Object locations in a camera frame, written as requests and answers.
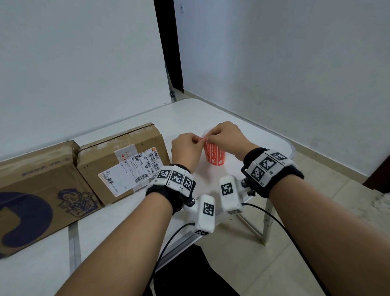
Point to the person's right hand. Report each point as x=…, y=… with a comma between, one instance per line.
x=228, y=137

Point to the person's left hand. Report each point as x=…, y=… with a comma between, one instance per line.
x=186, y=151

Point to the roll of red labels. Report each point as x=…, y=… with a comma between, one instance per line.
x=214, y=155

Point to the small cardboard box shipping sticker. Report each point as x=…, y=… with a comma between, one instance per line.
x=103, y=155

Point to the cardboard box purple print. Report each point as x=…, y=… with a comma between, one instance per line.
x=36, y=177

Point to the person's right forearm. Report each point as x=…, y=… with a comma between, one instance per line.
x=329, y=238

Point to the person's left forearm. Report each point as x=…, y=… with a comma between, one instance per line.
x=122, y=253

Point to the black left wristband marker tiles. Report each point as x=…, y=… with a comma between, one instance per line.
x=173, y=178

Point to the grey metal table leg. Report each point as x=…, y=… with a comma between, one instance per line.
x=268, y=222

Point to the dark brown wooden furniture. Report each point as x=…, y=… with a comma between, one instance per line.
x=377, y=180

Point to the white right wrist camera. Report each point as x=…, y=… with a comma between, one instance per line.
x=228, y=195

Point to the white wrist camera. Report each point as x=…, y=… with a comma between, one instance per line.
x=228, y=195
x=205, y=213

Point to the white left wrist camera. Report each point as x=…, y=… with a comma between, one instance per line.
x=205, y=213

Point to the dark door frame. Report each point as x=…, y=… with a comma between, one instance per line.
x=167, y=45

